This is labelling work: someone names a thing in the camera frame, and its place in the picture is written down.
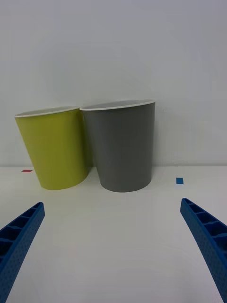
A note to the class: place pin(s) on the grey plastic waste bin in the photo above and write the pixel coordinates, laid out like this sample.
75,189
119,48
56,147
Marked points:
123,151

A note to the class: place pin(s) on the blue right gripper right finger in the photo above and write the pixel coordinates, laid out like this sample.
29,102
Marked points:
205,232

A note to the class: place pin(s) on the yellow-green plastic waste bin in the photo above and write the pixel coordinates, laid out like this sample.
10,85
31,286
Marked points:
56,151

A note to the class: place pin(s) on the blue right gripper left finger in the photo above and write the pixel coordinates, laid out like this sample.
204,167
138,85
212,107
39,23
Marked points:
21,239

